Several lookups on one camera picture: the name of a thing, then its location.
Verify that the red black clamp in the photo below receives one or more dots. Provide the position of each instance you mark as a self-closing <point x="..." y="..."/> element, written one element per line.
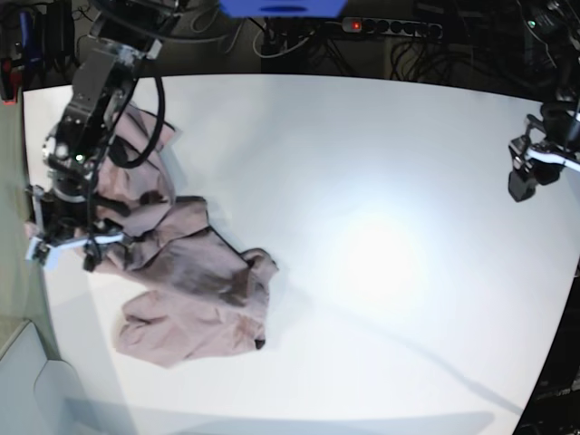
<point x="11" y="76"/>

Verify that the black power strip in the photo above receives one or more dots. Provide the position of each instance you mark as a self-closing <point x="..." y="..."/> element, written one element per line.
<point x="391" y="27"/>

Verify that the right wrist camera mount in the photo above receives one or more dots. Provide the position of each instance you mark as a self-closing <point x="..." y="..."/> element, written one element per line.
<point x="47" y="261"/>

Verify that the pink t-shirt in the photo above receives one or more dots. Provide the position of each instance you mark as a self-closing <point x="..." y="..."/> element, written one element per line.
<point x="202" y="298"/>

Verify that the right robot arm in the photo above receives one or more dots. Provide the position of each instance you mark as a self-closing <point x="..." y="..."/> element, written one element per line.
<point x="129" y="34"/>

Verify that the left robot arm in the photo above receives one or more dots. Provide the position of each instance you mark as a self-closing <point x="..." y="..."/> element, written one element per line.
<point x="550" y="142"/>

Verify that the blue box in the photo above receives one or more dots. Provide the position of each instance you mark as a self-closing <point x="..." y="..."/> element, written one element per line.
<point x="282" y="8"/>

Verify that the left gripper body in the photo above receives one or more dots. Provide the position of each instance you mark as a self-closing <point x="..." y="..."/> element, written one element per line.
<point x="528" y="173"/>

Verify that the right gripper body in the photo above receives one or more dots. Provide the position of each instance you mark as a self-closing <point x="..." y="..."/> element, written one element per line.
<point x="62" y="222"/>

